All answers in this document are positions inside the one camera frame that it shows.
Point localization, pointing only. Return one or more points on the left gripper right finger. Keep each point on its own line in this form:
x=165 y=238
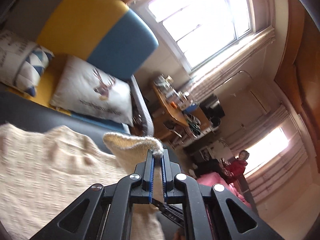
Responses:
x=207 y=212

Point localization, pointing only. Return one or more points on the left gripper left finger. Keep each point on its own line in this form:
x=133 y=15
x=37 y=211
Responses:
x=104 y=212

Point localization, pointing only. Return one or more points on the cream knitted sweater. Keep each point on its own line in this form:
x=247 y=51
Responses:
x=42 y=173

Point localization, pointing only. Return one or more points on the person in red jacket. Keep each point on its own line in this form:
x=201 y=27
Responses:
x=232 y=171

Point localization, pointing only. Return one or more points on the wooden side table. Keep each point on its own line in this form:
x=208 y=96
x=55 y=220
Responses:
x=170 y=123

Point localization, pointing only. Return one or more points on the blue bag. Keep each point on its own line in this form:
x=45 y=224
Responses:
x=191 y=108

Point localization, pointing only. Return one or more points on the black monitor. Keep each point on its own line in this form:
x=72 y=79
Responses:
x=213 y=110

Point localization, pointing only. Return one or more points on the deer print pillow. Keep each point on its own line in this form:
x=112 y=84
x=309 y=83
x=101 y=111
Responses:
x=87 y=90

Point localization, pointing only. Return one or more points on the beige curtain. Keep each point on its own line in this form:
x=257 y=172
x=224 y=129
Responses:
x=205 y=82

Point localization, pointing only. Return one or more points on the tricolour sofa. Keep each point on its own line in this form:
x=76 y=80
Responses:
x=105 y=33

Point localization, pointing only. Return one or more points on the geometric pattern pillow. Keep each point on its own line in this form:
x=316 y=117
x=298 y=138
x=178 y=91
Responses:
x=23 y=62

